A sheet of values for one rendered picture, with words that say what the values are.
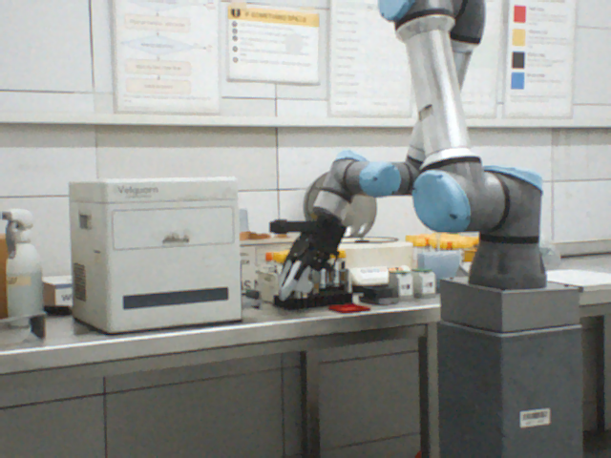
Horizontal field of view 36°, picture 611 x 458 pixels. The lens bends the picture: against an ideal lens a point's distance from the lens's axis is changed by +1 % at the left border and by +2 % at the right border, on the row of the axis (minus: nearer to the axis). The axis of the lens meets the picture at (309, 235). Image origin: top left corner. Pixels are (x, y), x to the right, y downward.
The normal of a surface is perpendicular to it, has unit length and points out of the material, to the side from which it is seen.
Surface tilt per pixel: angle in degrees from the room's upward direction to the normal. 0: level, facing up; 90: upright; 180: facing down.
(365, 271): 25
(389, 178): 92
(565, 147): 90
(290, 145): 90
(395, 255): 90
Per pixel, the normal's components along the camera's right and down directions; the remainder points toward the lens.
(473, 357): -0.88, 0.05
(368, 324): 0.48, 0.05
